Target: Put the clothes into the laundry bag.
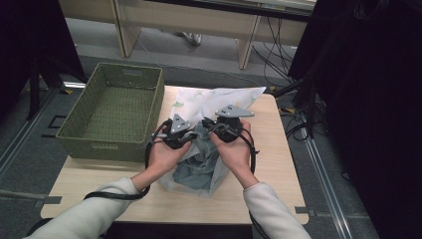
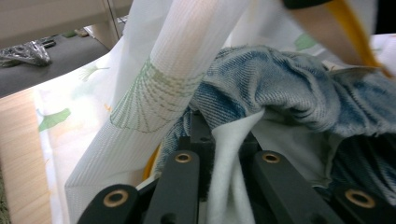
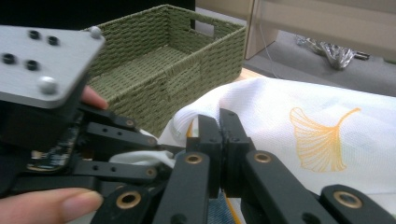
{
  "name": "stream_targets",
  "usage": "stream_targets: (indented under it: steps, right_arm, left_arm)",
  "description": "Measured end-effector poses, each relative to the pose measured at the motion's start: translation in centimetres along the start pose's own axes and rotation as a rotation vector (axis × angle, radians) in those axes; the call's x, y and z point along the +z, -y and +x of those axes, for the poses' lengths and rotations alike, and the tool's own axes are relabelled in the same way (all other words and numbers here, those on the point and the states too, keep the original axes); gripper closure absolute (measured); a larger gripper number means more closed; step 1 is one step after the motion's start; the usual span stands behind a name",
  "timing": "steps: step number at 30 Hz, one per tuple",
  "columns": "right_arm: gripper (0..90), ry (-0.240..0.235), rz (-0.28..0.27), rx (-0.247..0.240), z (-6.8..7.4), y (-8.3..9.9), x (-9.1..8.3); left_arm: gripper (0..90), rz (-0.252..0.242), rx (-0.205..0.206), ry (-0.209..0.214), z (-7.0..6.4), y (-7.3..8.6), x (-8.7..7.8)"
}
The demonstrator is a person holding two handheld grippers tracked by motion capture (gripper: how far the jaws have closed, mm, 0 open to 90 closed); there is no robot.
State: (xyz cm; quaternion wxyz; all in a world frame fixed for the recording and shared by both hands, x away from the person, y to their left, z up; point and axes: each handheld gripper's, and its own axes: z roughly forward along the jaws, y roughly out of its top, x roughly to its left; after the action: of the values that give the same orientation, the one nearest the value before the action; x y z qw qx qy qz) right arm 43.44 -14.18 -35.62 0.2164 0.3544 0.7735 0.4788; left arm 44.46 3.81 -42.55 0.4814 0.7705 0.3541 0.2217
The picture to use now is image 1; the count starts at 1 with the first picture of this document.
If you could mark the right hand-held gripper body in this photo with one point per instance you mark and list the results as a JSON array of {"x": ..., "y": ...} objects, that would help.
[{"x": 230, "y": 127}]

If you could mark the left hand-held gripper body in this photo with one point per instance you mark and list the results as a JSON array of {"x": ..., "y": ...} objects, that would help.
[{"x": 177, "y": 132}]

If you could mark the white leaf print laundry bag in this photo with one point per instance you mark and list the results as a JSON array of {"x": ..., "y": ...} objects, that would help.
[{"x": 212, "y": 99}]

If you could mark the blue denim jeans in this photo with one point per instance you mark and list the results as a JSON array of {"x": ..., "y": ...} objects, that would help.
[{"x": 195, "y": 169}]

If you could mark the green woven basket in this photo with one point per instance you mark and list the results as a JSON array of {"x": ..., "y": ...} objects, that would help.
[{"x": 116, "y": 109}]

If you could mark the person's right hand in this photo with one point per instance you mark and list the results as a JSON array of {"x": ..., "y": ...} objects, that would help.
[{"x": 235, "y": 152}]

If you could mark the person's left hand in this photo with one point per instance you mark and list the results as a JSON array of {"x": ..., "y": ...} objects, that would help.
[{"x": 166, "y": 157}]

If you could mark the black tripod stand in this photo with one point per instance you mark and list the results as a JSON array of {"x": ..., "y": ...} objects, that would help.
[{"x": 311, "y": 109}]

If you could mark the light wooden desk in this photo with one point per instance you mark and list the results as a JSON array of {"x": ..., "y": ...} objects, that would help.
[{"x": 185, "y": 21}]

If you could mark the wide black curtain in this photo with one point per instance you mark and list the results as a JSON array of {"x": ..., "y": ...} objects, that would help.
[{"x": 381, "y": 99}]

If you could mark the narrow black curtain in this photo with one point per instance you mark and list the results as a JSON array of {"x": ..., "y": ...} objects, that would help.
[{"x": 20, "y": 40}]

